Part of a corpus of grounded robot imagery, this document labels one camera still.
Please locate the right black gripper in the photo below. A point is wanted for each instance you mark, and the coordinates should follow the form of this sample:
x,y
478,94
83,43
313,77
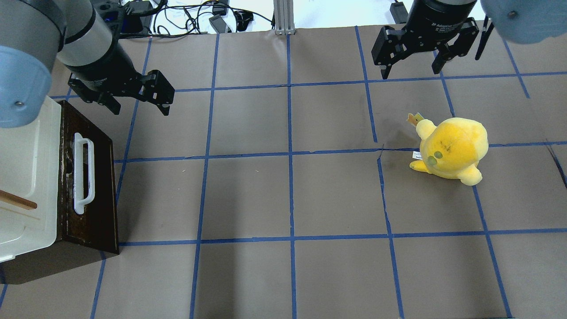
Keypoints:
x,y
436,17

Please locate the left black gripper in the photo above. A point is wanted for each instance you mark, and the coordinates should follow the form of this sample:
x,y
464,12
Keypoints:
x,y
105,63

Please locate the white drawer handle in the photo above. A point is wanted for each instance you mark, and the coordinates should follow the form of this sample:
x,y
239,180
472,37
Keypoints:
x,y
84,184

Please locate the dark brown wooden drawer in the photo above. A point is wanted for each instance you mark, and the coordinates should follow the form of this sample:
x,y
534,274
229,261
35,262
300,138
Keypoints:
x,y
87,211

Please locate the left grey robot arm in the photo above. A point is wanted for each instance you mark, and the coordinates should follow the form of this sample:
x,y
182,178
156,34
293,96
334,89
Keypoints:
x,y
36,33

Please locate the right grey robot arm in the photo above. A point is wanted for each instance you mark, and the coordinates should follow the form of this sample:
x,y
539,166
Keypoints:
x,y
519,21

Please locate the yellow plush dinosaur toy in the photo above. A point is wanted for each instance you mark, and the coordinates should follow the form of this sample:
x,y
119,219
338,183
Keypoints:
x,y
452,149

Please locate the black power adapter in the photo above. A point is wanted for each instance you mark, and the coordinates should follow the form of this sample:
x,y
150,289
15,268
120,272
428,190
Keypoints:
x,y
219,25

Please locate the wooden stick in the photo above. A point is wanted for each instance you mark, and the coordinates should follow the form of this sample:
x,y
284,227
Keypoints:
x,y
17,201

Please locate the aluminium frame post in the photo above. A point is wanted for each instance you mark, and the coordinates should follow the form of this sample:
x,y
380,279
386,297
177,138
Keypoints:
x,y
283,15

